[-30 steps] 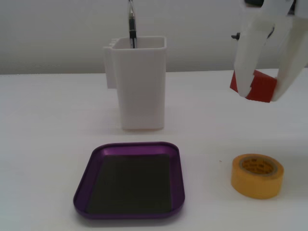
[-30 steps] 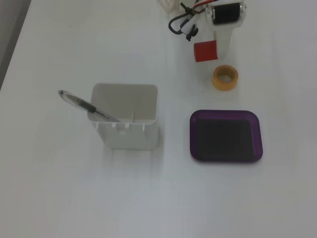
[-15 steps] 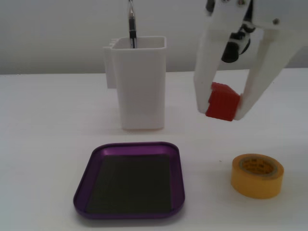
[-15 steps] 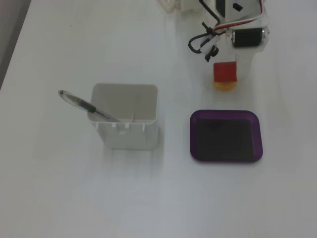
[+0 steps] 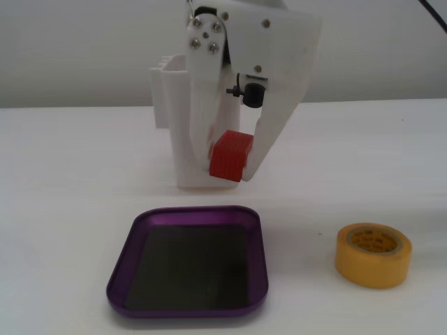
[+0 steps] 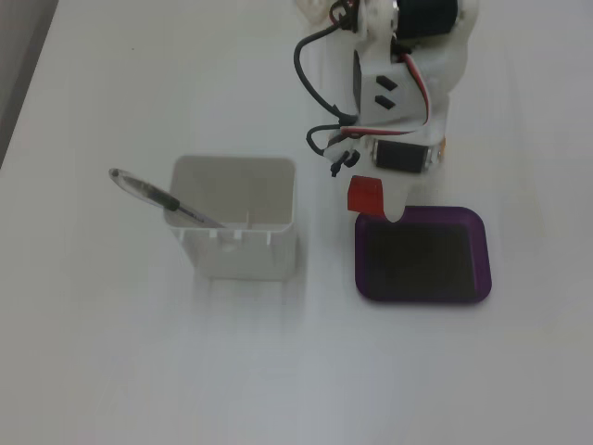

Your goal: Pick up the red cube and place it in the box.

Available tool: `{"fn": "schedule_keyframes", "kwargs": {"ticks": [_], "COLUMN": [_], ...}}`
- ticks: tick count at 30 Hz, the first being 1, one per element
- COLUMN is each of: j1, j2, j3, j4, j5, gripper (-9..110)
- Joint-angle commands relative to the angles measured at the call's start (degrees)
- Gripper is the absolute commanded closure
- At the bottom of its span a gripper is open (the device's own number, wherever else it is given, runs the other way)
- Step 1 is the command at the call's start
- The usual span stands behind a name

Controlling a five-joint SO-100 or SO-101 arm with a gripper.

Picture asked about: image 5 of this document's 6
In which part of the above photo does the white plastic box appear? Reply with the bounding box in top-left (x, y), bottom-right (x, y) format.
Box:
top-left (149, 52), bottom-right (245, 191)

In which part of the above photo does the yellow tape roll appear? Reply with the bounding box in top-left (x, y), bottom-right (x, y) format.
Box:
top-left (334, 221), bottom-right (413, 290)

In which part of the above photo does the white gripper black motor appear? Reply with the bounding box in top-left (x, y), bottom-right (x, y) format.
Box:
top-left (186, 0), bottom-right (323, 183)

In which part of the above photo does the small black camera module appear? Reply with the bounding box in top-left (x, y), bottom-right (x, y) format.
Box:
top-left (226, 82), bottom-right (267, 108)

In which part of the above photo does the red ribbed cube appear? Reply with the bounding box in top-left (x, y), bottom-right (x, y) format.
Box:
top-left (208, 129), bottom-right (254, 184)

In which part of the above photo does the thick black cable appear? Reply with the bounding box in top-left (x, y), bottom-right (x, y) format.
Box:
top-left (417, 0), bottom-right (447, 35)

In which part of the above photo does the purple metal tray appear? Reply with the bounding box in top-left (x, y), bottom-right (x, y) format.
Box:
top-left (106, 204), bottom-right (270, 319)

